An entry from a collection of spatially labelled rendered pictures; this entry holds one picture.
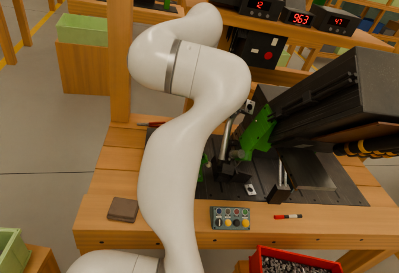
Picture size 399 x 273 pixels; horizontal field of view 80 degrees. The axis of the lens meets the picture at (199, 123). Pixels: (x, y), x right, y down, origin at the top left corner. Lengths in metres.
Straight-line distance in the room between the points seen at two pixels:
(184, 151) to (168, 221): 0.11
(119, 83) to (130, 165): 0.39
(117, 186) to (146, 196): 0.68
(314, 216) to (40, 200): 1.83
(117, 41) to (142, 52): 0.70
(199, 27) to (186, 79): 0.13
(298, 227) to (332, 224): 0.17
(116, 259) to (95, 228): 0.52
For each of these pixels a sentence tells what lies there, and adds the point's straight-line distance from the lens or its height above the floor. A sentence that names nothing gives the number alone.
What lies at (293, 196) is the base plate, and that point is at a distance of 1.22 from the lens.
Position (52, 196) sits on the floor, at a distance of 2.18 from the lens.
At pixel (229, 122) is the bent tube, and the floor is 1.12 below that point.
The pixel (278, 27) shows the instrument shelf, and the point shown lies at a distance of 1.02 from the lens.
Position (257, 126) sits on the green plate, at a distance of 0.99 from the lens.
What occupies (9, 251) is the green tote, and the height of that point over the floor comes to 0.95.
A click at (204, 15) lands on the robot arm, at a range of 0.51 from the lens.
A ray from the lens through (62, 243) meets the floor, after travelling 1.97.
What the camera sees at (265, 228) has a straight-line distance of 1.06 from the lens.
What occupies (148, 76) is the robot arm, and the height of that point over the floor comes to 1.53.
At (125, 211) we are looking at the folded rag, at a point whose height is 0.93.
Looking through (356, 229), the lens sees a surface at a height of 0.90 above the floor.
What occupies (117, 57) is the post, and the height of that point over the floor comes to 1.25.
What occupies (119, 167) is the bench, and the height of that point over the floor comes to 0.88.
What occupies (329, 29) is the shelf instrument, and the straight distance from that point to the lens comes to 1.15.
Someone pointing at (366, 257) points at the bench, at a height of 0.60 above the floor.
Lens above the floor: 1.73
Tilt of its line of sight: 37 degrees down
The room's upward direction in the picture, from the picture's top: 15 degrees clockwise
